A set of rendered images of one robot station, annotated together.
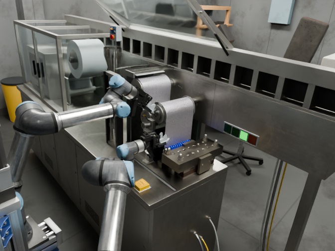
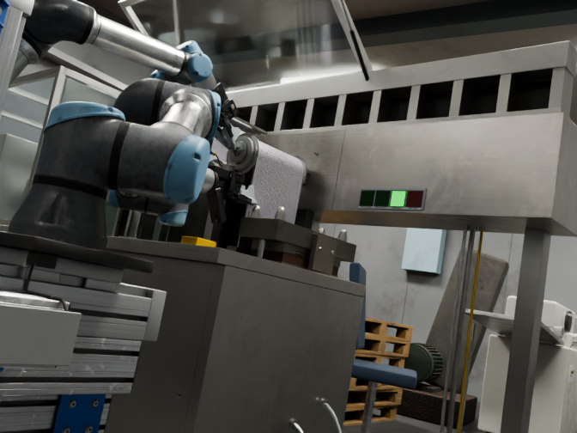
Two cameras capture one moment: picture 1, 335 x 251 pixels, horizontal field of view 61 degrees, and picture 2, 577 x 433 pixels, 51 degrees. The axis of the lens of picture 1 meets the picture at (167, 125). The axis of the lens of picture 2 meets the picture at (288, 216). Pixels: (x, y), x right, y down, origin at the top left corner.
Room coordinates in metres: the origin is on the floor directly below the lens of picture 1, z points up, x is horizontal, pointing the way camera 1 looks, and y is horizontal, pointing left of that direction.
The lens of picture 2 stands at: (-0.34, 0.06, 0.79)
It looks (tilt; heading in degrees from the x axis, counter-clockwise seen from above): 8 degrees up; 354
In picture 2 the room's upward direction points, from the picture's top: 10 degrees clockwise
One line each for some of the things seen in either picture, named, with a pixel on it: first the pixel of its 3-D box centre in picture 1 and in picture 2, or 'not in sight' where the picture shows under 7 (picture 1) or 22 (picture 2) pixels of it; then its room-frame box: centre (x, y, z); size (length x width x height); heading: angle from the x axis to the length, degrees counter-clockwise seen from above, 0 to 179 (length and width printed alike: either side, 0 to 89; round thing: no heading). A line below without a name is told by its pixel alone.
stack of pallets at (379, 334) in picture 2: not in sight; (338, 362); (4.69, -1.06, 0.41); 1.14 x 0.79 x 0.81; 138
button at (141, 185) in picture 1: (141, 185); (198, 243); (1.34, 0.13, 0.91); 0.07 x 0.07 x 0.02; 42
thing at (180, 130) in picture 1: (178, 132); (273, 203); (1.66, -0.08, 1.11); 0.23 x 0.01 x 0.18; 132
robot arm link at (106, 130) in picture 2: not in sight; (85, 146); (0.67, 0.32, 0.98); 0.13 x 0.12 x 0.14; 92
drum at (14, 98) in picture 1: (19, 99); not in sight; (4.10, 2.33, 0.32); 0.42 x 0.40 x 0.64; 50
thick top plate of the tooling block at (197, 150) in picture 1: (193, 153); (300, 240); (1.59, -0.18, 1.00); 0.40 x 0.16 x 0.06; 132
